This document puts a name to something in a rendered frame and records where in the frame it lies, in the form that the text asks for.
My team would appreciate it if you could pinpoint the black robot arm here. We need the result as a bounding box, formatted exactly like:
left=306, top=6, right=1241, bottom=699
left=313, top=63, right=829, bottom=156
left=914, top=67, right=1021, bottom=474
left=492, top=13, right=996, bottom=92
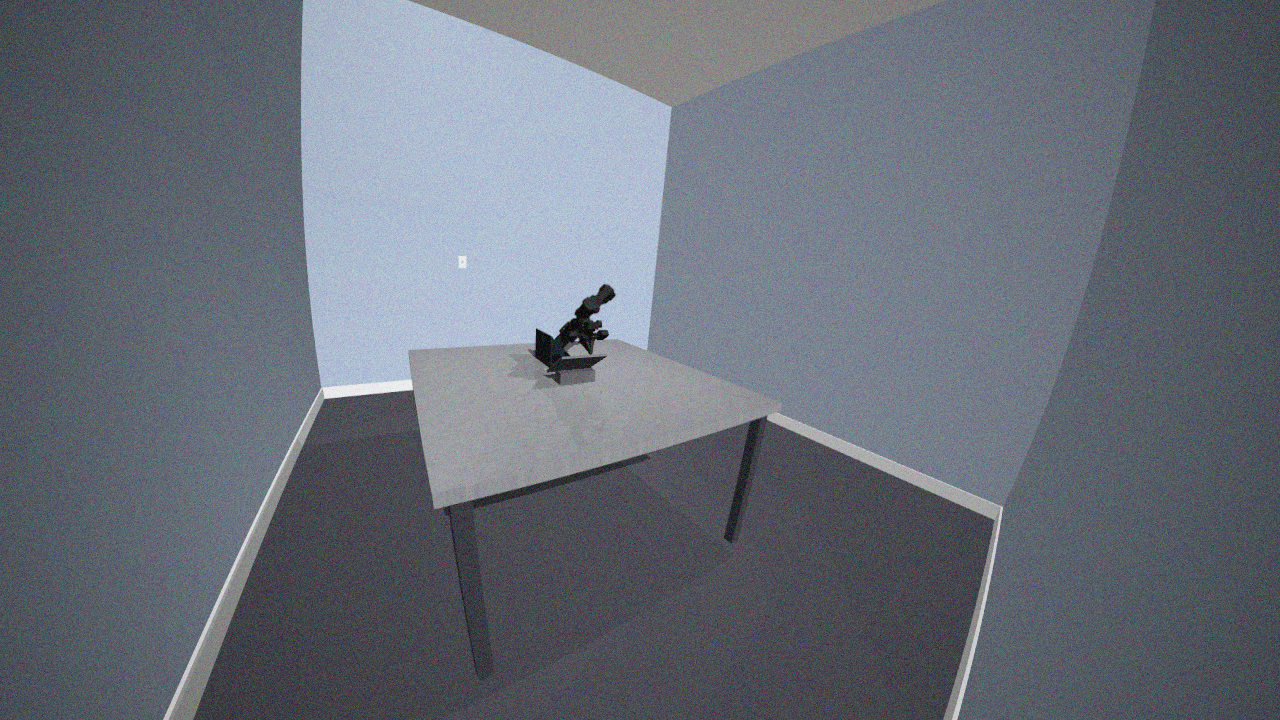
left=556, top=284, right=616, bottom=348

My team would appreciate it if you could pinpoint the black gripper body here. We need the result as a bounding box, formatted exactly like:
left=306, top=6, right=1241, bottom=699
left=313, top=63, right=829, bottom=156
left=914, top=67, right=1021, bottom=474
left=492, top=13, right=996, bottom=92
left=564, top=316, right=609, bottom=342

